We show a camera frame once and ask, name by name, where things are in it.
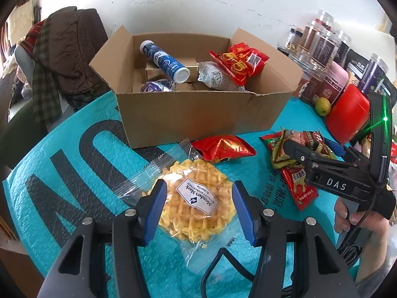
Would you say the waffle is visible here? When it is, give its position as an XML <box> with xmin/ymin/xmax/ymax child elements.
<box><xmin>114</xmin><ymin>137</ymin><xmax>239</xmax><ymax>274</ymax></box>

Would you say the small clear nut jar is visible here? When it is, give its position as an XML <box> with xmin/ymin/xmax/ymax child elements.
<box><xmin>287</xmin><ymin>27</ymin><xmax>303</xmax><ymax>52</ymax></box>

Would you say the green round fruit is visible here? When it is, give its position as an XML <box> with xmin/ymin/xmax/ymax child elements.
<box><xmin>315</xmin><ymin>97</ymin><xmax>332</xmax><ymax>117</ymax></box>

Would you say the dark green cloth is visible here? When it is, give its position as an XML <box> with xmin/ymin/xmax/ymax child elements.
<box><xmin>0</xmin><ymin>99</ymin><xmax>47</xmax><ymax>168</ymax></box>

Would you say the pink canister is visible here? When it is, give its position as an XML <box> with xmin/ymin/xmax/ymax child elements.
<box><xmin>321</xmin><ymin>62</ymin><xmax>349</xmax><ymax>104</ymax></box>

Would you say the small red snack packet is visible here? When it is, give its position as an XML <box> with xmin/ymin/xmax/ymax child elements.
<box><xmin>191</xmin><ymin>135</ymin><xmax>257</xmax><ymax>165</ymax></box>

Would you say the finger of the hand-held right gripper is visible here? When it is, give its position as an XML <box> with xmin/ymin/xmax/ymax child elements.
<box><xmin>326</xmin><ymin>138</ymin><xmax>373</xmax><ymax>170</ymax></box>
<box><xmin>283</xmin><ymin>139</ymin><xmax>371</xmax><ymax>177</ymax></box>

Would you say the teal bubble mat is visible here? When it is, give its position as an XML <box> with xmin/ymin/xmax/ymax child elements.
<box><xmin>2</xmin><ymin>91</ymin><xmax>391</xmax><ymax>298</ymax></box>

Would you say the purple snack packet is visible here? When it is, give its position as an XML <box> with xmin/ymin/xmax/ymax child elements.
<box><xmin>141</xmin><ymin>79</ymin><xmax>177</xmax><ymax>93</ymax></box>

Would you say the brown quilted jacket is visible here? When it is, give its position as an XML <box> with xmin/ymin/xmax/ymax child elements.
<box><xmin>33</xmin><ymin>6</ymin><xmax>109</xmax><ymax>97</ymax></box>

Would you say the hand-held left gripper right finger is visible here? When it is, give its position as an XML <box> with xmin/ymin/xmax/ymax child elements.
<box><xmin>232</xmin><ymin>180</ymin><xmax>360</xmax><ymax>298</ymax></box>

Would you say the brown cardboard box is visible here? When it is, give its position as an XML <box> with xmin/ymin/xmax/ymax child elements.
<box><xmin>89</xmin><ymin>25</ymin><xmax>304</xmax><ymax>149</ymax></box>

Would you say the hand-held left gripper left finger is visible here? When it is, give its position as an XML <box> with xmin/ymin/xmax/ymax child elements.
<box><xmin>37</xmin><ymin>178</ymin><xmax>168</xmax><ymax>298</ymax></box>

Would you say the white printed snack packet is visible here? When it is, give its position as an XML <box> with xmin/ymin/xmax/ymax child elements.
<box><xmin>197</xmin><ymin>61</ymin><xmax>245</xmax><ymax>91</ymax></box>

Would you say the large red snack packet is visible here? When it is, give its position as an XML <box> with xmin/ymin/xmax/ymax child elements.
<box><xmin>209</xmin><ymin>43</ymin><xmax>270</xmax><ymax>86</ymax></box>

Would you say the plaid scarf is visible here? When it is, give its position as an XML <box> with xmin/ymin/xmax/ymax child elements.
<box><xmin>31</xmin><ymin>19</ymin><xmax>63</xmax><ymax>125</ymax></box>

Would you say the person's right forearm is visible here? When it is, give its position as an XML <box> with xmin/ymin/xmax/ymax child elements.
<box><xmin>354</xmin><ymin>223</ymin><xmax>396</xmax><ymax>298</ymax></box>

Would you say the clear jar dark label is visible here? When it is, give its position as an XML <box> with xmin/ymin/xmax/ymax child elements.
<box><xmin>310</xmin><ymin>31</ymin><xmax>340</xmax><ymax>70</ymax></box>

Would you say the small black pouch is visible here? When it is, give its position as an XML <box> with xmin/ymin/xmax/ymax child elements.
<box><xmin>344</xmin><ymin>50</ymin><xmax>373</xmax><ymax>81</ymax></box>

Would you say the clear plastic jar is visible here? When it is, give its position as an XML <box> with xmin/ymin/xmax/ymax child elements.
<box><xmin>333</xmin><ymin>30</ymin><xmax>352</xmax><ymax>66</ymax></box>
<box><xmin>316</xmin><ymin>11</ymin><xmax>334</xmax><ymax>28</ymax></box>

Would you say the red canister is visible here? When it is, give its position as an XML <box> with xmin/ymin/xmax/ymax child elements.
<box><xmin>326</xmin><ymin>84</ymin><xmax>371</xmax><ymax>145</ymax></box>

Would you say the blue white tube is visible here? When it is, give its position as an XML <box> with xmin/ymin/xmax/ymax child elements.
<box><xmin>139</xmin><ymin>40</ymin><xmax>190</xmax><ymax>84</ymax></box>

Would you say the wooden furniture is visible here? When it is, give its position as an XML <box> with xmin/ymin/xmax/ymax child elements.
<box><xmin>0</xmin><ymin>217</ymin><xmax>34</xmax><ymax>286</ymax></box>

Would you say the small brown carton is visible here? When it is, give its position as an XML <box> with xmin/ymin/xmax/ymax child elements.
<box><xmin>145</xmin><ymin>56</ymin><xmax>199</xmax><ymax>92</ymax></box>

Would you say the dark brown printed packet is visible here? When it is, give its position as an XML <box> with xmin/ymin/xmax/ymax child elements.
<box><xmin>281</xmin><ymin>127</ymin><xmax>337</xmax><ymax>162</ymax></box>

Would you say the long red snack packet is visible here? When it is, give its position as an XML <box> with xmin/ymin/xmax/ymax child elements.
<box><xmin>279</xmin><ymin>165</ymin><xmax>319</xmax><ymax>212</ymax></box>

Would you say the person's right hand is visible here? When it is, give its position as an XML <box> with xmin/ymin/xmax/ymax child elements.
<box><xmin>334</xmin><ymin>197</ymin><xmax>390</xmax><ymax>239</ymax></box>

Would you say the black coiled cable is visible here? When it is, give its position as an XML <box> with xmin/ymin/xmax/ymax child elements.
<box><xmin>336</xmin><ymin>217</ymin><xmax>363</xmax><ymax>269</ymax></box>

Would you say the red knit cloth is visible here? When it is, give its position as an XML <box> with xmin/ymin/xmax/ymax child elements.
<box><xmin>23</xmin><ymin>22</ymin><xmax>44</xmax><ymax>50</ymax></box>

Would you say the clear jar brown label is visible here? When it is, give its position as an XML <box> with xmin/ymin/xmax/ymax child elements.
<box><xmin>299</xmin><ymin>22</ymin><xmax>320</xmax><ymax>53</ymax></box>

